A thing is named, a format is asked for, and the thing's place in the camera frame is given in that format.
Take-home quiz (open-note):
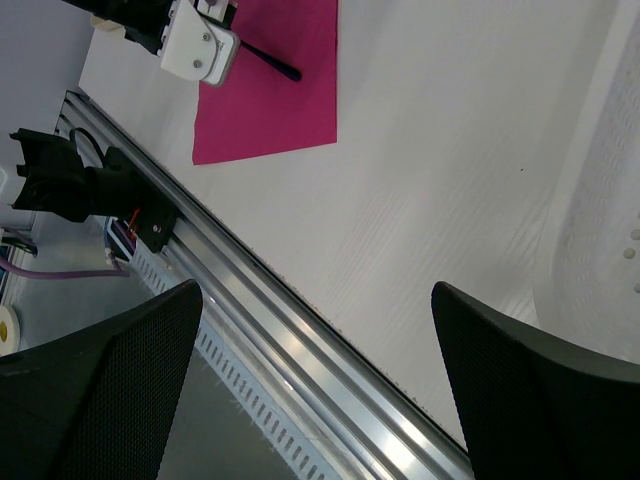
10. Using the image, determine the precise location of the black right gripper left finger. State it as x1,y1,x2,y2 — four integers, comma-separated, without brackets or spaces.
1,280,203,479

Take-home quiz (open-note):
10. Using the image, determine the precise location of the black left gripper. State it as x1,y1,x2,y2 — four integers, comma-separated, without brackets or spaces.
64,0,173,53

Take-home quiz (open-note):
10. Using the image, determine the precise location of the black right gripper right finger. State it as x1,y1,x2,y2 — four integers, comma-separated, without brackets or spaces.
431,282,639,479

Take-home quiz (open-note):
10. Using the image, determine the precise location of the purple metal spoon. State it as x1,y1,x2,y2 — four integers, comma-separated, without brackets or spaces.
241,40,303,82

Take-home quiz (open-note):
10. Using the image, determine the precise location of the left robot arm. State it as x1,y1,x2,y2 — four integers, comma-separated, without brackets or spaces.
1,127,164,223

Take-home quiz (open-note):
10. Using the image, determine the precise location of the pink paper napkin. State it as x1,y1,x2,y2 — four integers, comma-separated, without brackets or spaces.
192,1,338,165

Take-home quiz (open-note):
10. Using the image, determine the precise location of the white perforated plastic basket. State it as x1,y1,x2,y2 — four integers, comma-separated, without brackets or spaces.
533,1,639,363

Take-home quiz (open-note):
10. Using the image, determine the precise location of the aluminium frame rail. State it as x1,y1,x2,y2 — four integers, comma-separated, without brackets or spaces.
57,92,473,479

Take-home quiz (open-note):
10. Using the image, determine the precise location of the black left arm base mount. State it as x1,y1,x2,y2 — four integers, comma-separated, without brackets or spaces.
105,147,180,253

